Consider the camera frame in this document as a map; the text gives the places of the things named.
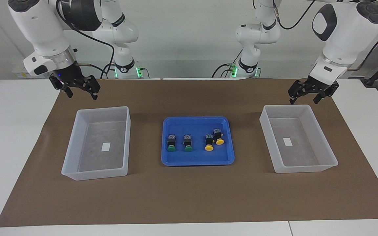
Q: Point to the white small boxes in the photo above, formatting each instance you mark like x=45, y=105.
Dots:
x=18, y=72

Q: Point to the brown table mat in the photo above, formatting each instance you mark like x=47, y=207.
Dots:
x=189, y=196

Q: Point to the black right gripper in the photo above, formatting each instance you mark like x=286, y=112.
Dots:
x=69, y=74

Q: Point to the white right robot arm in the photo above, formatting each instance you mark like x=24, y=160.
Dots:
x=44, y=29

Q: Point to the blue plastic tray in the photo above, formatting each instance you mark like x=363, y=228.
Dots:
x=195, y=159

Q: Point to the green push button switch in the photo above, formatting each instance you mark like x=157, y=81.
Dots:
x=188, y=143
x=171, y=143

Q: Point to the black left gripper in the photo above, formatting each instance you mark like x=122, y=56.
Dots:
x=320, y=87

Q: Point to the yellow push button switch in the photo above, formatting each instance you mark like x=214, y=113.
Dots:
x=209, y=143
x=218, y=136

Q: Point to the white paper label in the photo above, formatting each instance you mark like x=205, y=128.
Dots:
x=287, y=142
x=106, y=147

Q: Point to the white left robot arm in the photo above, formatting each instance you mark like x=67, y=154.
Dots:
x=349, y=36

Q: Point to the translucent white plastic box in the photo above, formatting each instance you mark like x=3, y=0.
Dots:
x=123, y=141
x=320, y=144

